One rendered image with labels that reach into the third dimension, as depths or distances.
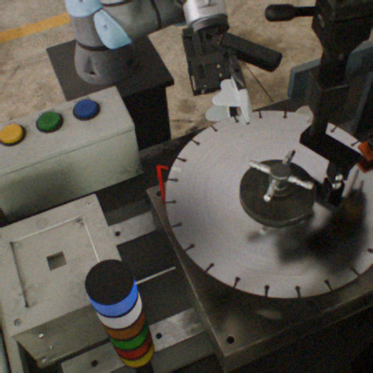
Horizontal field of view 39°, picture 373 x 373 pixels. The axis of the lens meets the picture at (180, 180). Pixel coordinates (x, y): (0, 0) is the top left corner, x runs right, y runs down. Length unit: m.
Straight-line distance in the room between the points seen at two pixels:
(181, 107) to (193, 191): 1.45
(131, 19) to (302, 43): 1.59
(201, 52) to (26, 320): 0.52
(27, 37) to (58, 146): 1.81
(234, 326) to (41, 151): 0.44
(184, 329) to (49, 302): 0.23
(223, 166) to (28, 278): 0.34
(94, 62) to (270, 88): 1.20
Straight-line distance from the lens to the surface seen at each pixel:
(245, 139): 0.84
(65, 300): 0.78
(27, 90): 2.44
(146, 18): 1.03
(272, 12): 0.63
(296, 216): 0.76
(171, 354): 0.88
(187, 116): 2.18
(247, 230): 0.75
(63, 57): 1.35
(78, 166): 0.99
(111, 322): 0.52
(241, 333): 0.79
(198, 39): 0.95
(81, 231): 0.83
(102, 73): 1.23
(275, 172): 0.74
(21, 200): 1.02
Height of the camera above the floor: 1.59
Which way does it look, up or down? 54 degrees down
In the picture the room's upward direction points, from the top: 6 degrees counter-clockwise
